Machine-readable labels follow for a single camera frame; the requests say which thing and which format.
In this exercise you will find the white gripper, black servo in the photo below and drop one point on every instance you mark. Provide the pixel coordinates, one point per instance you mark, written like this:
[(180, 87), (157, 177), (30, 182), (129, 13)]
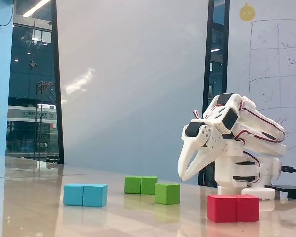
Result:
[(192, 143)]

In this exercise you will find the small green cube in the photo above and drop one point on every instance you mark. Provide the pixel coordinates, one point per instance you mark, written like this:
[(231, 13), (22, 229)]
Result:
[(167, 195)]

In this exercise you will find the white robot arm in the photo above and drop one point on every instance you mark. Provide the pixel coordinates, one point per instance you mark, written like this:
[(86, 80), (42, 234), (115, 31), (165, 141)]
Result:
[(259, 118)]

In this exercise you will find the long red block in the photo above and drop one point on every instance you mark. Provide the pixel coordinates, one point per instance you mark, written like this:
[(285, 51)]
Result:
[(233, 208)]

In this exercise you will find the long green block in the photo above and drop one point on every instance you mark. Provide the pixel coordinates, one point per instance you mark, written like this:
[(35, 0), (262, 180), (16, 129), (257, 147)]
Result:
[(138, 185)]

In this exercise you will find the long blue block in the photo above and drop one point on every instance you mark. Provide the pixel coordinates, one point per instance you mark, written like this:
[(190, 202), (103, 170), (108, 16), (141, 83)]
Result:
[(85, 196)]

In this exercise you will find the flat black box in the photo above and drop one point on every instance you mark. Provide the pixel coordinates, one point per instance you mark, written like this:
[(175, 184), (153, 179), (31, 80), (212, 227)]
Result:
[(291, 190)]

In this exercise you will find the yellow round sticker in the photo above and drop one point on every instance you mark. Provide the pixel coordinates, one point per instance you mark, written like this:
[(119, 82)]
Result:
[(247, 12)]

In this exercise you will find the metal scaffold tower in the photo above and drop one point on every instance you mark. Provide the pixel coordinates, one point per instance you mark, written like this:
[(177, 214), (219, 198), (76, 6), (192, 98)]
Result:
[(40, 118)]

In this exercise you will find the wide black window frame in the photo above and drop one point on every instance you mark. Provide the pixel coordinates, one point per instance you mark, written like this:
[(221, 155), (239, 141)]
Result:
[(208, 49)]

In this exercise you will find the slim black window post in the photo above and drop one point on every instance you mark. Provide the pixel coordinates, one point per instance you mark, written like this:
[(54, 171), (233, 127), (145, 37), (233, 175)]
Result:
[(56, 74)]

